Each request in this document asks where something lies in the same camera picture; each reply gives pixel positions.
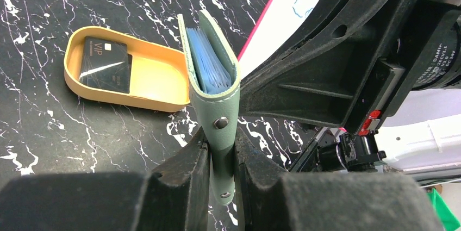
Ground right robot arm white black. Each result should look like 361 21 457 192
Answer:
238 0 460 185

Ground pink framed whiteboard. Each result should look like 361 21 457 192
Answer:
238 0 319 78

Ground tan oval tray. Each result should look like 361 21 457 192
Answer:
64 26 190 113

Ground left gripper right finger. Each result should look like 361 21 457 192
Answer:
234 130 443 230

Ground black cards in tray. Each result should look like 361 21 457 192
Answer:
79 36 133 93

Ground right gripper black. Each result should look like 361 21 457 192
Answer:
239 0 460 136

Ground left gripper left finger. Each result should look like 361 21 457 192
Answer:
1 129 210 230

